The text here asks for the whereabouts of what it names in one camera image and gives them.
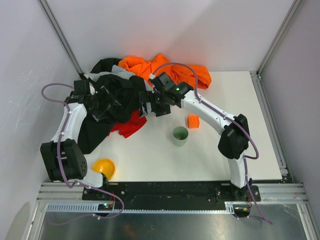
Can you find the black cloth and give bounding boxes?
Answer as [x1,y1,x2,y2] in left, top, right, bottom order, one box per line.
[77,58,149,155]

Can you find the grey sweatshirt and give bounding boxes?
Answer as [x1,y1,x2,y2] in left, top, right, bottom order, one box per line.
[84,65,135,82]

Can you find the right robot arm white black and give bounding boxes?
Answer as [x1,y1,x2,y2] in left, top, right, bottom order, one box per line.
[139,72,250,189]

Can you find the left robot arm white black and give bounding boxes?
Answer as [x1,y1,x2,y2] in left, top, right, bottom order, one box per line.
[40,80,115,188]

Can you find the red cloth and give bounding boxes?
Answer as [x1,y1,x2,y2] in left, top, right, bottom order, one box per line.
[107,110,147,138]

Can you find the orange cloth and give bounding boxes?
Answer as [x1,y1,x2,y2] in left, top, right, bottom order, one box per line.
[118,53,212,89]

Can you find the orange toy cube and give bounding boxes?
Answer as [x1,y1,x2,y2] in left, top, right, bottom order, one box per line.
[187,114,200,129]

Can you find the pale green cup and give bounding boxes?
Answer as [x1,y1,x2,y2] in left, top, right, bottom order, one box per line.
[172,126,189,147]

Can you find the yellow bowl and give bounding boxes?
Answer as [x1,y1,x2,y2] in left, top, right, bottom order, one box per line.
[92,158,116,180]

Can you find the left aluminium frame post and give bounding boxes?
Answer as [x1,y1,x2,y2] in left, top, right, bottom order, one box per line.
[37,0,83,76]

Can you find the aluminium frame post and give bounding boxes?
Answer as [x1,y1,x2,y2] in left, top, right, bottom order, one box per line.
[37,0,83,76]
[256,0,305,77]

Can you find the grey slotted cable duct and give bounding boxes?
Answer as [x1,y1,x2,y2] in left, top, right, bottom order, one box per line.
[46,202,249,214]

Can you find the right aluminium frame post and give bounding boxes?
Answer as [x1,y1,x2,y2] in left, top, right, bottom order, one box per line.
[256,0,305,77]

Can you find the aluminium front rail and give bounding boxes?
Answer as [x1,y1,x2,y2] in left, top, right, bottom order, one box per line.
[36,182,309,204]

